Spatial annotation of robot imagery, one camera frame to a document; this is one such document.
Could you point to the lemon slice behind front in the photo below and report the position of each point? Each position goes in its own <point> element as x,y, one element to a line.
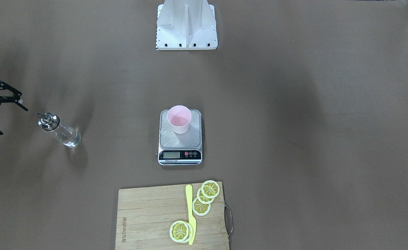
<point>190,233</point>

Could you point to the pink plastic cup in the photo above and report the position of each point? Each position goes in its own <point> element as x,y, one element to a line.
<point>179,117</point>

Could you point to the lemon slice lower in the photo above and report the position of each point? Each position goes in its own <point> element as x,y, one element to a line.
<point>199,208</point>

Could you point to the glass sauce bottle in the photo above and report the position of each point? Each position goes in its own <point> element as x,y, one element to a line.
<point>63,132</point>

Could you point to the silver kitchen scale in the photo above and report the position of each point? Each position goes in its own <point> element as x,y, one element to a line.
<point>180,149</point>

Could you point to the yellow plastic knife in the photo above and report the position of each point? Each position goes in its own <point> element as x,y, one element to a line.
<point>191,219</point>

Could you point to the lemon slice middle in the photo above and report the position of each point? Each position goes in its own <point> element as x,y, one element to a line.
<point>202,198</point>

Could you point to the bamboo cutting board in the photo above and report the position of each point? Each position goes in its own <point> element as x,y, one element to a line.
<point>145,214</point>

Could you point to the white camera pillar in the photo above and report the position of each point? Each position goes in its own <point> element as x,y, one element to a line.
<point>186,25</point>

